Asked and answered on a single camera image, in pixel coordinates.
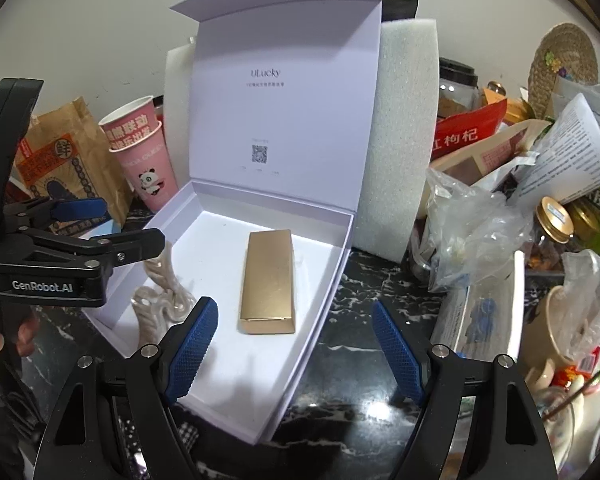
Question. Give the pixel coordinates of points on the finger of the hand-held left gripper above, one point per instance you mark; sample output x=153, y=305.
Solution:
x=130, y=245
x=85, y=208

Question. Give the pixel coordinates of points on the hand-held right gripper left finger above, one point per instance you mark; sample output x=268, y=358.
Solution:
x=195, y=347

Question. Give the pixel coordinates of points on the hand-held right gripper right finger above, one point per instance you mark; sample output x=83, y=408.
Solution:
x=399, y=355

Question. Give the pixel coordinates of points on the cream twisted hair clip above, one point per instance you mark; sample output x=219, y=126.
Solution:
x=166, y=280

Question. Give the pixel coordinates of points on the gold rectangular box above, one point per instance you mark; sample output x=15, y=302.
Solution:
x=267, y=285

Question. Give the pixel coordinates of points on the white hinged gift box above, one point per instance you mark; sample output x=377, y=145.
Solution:
x=280, y=135

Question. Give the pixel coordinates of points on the pastel pink and blue box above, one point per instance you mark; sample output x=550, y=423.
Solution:
x=102, y=229

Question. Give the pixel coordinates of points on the brown printed paper bag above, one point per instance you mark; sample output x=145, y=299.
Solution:
x=65, y=160

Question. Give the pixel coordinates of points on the pink panda paper cup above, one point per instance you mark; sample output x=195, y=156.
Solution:
x=146, y=175

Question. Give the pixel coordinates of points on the white printed carton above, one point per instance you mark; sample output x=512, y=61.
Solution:
x=480, y=310

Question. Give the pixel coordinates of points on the red printed paper cup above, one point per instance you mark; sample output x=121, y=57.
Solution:
x=127, y=120

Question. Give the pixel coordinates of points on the clear plastic bag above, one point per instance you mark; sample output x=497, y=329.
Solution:
x=465, y=225

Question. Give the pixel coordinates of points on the beige ceramic mug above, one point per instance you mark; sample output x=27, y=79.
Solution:
x=545, y=325

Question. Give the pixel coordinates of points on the clear plastic cup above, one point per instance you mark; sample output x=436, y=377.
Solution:
x=555, y=425

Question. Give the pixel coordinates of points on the crumpled translucent plastic bag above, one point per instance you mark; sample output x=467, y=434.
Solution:
x=592, y=290

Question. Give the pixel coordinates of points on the kraft paper pouch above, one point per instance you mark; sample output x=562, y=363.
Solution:
x=480, y=165

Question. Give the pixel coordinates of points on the glass jar with gold lid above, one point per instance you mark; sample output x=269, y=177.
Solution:
x=555, y=217

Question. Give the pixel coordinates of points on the white foam sheet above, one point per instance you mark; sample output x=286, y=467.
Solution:
x=405, y=135

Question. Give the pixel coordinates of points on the red snack packet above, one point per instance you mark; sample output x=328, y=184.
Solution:
x=460, y=135

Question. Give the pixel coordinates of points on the white printed paper leaflet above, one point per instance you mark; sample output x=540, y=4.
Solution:
x=570, y=150

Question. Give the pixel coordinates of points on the glass jar with black lid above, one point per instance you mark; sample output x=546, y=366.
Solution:
x=455, y=85

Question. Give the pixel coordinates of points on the round woven straw mat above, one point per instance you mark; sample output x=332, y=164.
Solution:
x=565, y=55

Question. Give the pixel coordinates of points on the black fabric bag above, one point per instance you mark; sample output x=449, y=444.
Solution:
x=400, y=9

